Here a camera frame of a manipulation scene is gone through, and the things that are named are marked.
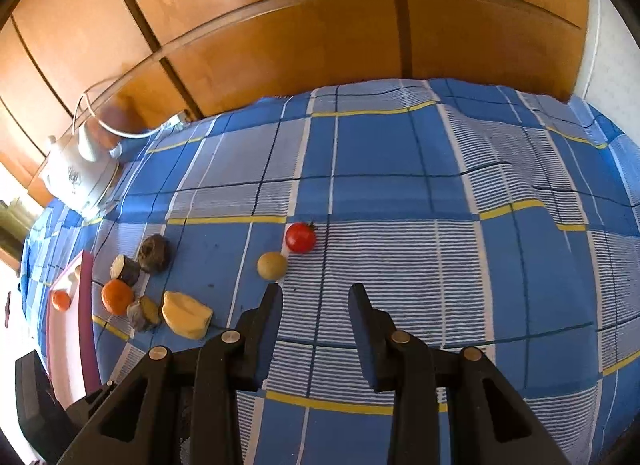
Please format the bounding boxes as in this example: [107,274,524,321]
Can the maroon tray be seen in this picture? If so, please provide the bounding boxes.
[47,251,103,408]

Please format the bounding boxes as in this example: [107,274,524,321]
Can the dark cut root piece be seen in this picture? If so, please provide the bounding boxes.
[126,296,162,333]
[109,254,143,287]

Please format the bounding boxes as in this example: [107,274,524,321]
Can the red tomato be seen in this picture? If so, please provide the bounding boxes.
[284,221,318,254]

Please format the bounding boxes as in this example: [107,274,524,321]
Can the blue plaid blanket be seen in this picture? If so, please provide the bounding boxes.
[20,77,640,465]

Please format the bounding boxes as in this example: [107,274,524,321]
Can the wooden headboard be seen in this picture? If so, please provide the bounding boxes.
[75,0,586,140]

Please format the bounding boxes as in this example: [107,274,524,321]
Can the white power cable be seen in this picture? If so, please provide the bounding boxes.
[72,76,183,138]

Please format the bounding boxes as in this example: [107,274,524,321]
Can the round tan fruit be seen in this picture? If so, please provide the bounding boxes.
[257,251,289,281]

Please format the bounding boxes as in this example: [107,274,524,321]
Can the wooden wardrobe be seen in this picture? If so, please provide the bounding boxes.
[0,0,591,206]

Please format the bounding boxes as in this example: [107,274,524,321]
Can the yellow squash piece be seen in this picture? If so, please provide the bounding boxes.
[161,291,214,341]

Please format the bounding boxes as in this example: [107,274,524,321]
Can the round dark brown fruit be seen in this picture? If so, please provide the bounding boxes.
[138,233,172,274]

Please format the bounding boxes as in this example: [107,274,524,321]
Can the white electric kettle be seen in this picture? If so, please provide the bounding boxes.
[39,122,123,210]

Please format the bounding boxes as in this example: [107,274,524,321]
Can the black box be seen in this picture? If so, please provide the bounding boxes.
[15,350,68,463]

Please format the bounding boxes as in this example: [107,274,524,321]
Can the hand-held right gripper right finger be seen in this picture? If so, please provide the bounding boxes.
[348,283,571,465]

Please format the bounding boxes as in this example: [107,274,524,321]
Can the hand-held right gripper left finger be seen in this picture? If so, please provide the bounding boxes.
[56,283,284,465]

